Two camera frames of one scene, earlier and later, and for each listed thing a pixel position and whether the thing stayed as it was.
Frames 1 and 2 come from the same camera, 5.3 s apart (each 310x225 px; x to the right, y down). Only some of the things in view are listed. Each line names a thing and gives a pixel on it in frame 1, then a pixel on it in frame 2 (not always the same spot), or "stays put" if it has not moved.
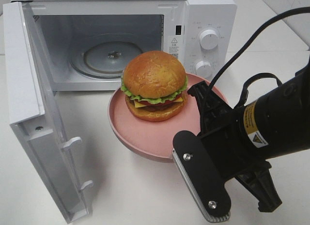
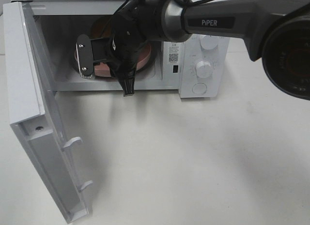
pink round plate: x=154 y=140 -> x=106 y=68
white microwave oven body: x=84 y=40 stays put
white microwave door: x=34 y=113 stays put
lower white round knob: x=203 y=69 stays put
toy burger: x=154 y=84 -> x=102 y=27
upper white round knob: x=209 y=39 stays put
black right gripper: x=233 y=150 -> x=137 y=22
